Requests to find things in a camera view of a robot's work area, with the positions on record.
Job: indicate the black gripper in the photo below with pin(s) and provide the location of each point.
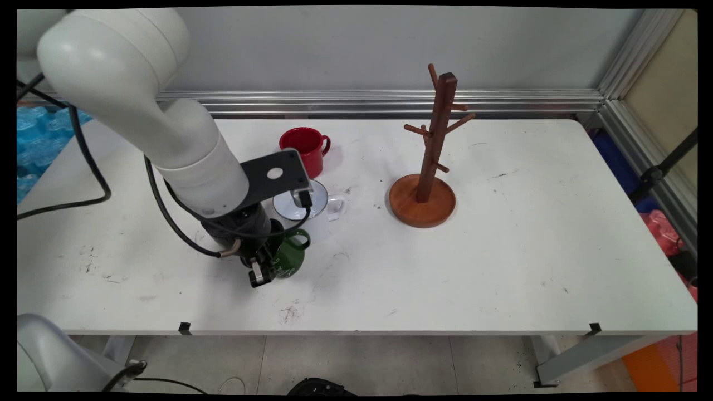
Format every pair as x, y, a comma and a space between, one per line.
239, 220

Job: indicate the green enamel mug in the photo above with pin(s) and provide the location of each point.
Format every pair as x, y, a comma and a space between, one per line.
289, 262

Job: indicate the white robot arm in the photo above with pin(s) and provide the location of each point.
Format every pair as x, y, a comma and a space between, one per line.
122, 72

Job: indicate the white enamel mug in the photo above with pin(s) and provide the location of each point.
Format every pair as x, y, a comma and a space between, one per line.
318, 228

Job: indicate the red enamel mug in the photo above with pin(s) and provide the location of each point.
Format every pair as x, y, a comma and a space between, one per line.
315, 161

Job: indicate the black table edge clip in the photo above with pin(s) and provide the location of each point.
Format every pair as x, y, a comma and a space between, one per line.
595, 328
185, 328

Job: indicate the black round floor object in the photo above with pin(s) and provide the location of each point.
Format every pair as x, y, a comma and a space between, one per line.
320, 387

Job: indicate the brown wooden mug tree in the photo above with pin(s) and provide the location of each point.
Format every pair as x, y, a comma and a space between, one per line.
421, 209

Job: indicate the grey table leg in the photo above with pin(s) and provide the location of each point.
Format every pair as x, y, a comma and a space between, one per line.
117, 351
585, 359

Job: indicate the grey machine base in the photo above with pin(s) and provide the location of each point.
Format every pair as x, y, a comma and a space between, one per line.
50, 356

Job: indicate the blue bubble wrap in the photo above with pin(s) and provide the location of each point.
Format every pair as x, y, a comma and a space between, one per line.
33, 150

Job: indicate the blue object beside table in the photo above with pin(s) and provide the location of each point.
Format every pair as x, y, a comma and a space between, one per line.
613, 161

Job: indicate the black tripod pole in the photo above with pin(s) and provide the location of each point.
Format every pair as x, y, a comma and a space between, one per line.
652, 174

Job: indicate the red plastic bag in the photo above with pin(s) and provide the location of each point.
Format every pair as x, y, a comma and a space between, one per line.
660, 231

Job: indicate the orange box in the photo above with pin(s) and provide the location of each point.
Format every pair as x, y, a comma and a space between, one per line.
646, 370

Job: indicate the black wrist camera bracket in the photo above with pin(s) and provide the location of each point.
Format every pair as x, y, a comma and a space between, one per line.
262, 184

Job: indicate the long aluminium wall rail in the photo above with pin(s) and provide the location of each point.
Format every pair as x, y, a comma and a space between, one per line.
334, 103

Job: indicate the aluminium side frame rail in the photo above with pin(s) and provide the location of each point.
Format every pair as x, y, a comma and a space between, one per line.
618, 120

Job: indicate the aluminium corner post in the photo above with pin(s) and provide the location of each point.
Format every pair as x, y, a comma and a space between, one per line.
635, 55

